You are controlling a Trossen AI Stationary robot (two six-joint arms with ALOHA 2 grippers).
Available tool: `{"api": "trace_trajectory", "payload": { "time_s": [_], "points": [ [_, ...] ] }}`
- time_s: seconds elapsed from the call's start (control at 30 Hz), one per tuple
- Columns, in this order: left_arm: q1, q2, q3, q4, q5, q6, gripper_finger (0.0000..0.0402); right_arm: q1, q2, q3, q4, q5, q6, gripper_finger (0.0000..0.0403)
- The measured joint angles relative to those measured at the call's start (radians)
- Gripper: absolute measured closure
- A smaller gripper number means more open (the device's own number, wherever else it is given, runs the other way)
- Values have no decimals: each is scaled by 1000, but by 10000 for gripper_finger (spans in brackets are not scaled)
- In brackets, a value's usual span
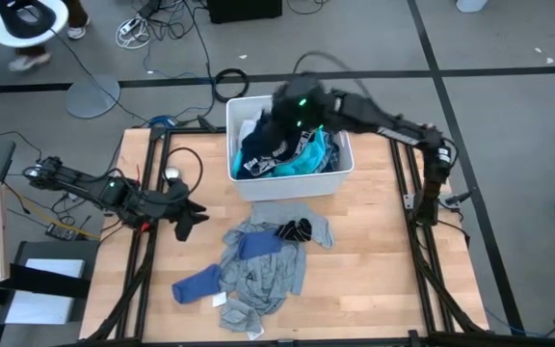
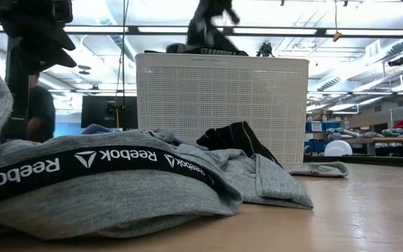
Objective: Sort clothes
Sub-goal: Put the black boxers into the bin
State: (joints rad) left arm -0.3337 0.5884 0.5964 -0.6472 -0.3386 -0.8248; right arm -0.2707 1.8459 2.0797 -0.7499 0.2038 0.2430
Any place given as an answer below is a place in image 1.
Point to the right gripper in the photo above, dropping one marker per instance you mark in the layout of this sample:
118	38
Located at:
306	103

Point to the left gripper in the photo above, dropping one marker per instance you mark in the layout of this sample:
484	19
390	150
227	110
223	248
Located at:
174	205

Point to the grey-blue t-shirt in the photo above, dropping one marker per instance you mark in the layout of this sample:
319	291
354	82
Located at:
268	284

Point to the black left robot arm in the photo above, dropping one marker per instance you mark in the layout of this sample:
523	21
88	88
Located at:
89	185

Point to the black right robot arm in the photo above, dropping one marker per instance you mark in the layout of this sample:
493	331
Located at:
393	126

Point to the dark clothes in bin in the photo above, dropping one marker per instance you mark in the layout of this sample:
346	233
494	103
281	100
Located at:
306	161

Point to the dark blue plaid shirt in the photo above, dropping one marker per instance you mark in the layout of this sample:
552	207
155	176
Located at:
258	149

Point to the black Puma waistband underwear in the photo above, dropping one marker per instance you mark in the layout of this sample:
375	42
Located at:
270	161

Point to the royal blue garment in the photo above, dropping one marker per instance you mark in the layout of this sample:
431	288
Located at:
258	245
195	286

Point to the white plastic bin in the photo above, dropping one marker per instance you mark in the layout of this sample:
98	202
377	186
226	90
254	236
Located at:
287	188

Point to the white paper tag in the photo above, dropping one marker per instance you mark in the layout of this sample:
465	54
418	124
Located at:
219	300
256	333

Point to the black striped socks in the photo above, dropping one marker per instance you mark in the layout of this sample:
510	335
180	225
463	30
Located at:
294	230

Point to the small grey garment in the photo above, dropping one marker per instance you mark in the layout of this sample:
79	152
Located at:
239	315

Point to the black electronics box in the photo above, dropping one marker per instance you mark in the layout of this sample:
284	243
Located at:
63	232

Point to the dark cart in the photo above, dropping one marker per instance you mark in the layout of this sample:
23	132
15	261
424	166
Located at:
56	284

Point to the white cart shelf panel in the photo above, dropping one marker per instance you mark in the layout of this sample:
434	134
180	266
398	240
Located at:
41	308

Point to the white container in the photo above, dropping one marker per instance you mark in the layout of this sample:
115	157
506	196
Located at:
470	5

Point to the white power strip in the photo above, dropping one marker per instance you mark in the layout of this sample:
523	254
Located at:
130	26

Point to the person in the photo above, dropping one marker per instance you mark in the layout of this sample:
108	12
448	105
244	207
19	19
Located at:
29	61

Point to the black curved object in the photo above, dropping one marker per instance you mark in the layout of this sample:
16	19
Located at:
27	19

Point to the white round table top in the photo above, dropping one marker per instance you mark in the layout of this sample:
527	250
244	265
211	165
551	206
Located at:
3	31

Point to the white round table camera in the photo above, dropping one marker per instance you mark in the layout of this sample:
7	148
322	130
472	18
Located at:
172	172

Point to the silver metal bracket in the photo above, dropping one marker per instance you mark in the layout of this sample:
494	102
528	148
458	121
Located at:
408	201

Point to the grey round base plate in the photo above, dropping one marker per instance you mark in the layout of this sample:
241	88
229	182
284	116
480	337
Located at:
92	96

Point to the black aluminium table frame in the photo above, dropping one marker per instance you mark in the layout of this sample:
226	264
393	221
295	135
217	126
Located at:
335	343

